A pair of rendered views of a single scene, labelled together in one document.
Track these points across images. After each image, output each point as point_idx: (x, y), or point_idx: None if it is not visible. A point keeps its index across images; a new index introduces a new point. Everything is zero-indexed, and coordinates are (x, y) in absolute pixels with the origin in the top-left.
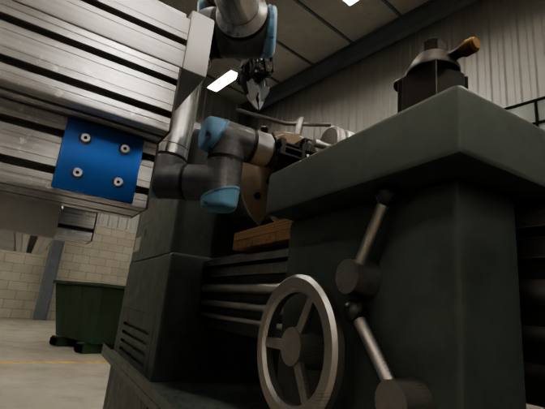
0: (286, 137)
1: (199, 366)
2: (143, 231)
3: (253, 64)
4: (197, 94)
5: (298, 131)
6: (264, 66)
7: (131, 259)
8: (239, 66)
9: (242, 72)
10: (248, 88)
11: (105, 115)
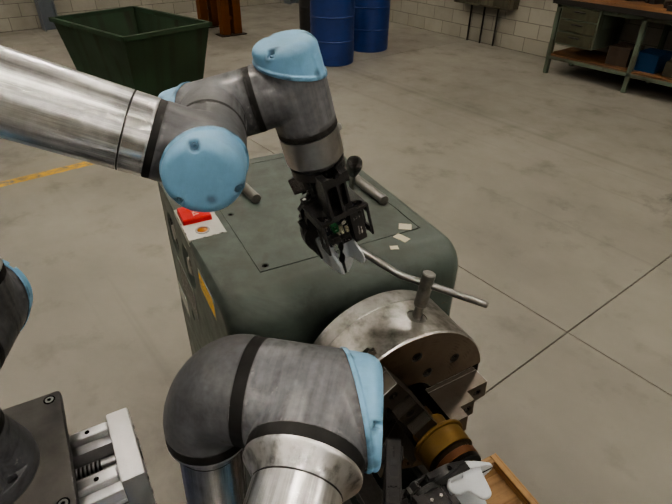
0: (402, 352)
1: None
2: (189, 304)
3: (327, 249)
4: (242, 498)
5: (422, 305)
6: (352, 232)
7: (182, 301)
8: (294, 181)
9: (304, 222)
10: (321, 249)
11: None
